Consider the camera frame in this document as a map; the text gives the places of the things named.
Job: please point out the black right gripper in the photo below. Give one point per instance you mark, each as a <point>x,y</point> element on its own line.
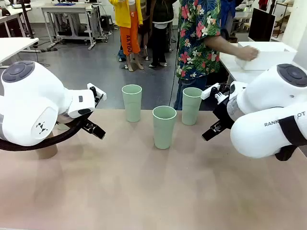
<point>224,111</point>

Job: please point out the pale green plastic cup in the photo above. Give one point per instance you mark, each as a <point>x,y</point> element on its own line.
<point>132,105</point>
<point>191,107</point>
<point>63,126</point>
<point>164,131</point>

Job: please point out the brown plastic cup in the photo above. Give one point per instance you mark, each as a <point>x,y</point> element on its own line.
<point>48,151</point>

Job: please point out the white plastic basket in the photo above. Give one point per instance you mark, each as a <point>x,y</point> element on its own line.
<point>268,58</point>

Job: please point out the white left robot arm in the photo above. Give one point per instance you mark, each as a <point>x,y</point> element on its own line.
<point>31,95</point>

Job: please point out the person's left forearm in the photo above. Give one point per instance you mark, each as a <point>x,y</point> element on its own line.
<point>225,46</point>

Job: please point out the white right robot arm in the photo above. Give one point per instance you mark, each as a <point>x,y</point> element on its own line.
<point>261,95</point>

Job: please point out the person's left hand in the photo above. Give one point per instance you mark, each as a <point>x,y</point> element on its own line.
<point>249,54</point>

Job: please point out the white side table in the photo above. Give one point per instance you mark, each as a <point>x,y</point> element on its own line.
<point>237,74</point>

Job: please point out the person in floral shirt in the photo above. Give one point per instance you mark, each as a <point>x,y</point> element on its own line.
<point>196,48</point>

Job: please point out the person in orange trousers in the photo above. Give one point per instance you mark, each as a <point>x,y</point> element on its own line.
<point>128,28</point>

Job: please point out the person in black clothes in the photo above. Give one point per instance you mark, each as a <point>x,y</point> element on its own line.
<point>159,31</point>

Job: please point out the white table with black edge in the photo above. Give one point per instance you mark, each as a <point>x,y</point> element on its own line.
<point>14,46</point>

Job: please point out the black computer monitor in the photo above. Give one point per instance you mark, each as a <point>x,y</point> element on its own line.
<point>261,25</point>

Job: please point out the person in blue jacket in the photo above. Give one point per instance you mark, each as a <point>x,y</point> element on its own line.
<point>227,14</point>

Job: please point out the black stand pole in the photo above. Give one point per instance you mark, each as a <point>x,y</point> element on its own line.
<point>26,19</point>

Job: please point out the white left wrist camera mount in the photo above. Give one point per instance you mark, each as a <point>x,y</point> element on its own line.
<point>100,91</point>

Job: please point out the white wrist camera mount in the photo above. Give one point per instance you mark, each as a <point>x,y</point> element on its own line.
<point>208,92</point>
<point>100,91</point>

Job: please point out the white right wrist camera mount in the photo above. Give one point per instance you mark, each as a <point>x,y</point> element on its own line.
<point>208,92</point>

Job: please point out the white metal-frame lab desk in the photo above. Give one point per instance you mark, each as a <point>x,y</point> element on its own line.
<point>69,10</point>

